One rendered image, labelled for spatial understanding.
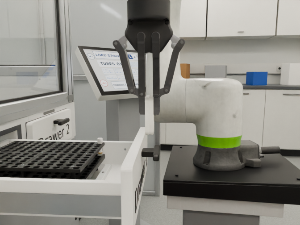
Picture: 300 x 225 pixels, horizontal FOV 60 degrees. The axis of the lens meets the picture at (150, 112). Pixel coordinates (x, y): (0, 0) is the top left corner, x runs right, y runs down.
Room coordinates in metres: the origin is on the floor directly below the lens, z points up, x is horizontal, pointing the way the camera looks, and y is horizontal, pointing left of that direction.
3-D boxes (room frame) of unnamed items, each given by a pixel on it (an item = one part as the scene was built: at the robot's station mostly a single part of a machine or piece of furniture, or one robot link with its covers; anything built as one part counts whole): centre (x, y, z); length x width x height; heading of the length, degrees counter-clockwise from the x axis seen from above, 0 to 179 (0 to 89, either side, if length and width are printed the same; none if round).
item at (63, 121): (0.84, 0.30, 0.91); 0.07 x 0.04 x 0.01; 176
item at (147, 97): (0.48, 0.00, 0.99); 0.03 x 0.01 x 0.07; 176
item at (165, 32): (0.47, 0.00, 1.14); 0.08 x 0.07 x 0.09; 86
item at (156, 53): (0.47, -0.01, 1.08); 0.04 x 0.01 x 0.11; 176
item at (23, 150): (0.52, 0.22, 0.87); 0.22 x 0.18 x 0.06; 86
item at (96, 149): (0.52, 0.12, 0.90); 0.18 x 0.02 x 0.01; 176
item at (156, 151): (0.51, 0.00, 0.91); 0.07 x 0.04 x 0.01; 176
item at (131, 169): (0.51, 0.03, 0.87); 0.29 x 0.02 x 0.11; 176
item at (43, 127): (0.84, 0.32, 0.87); 0.29 x 0.02 x 0.11; 176
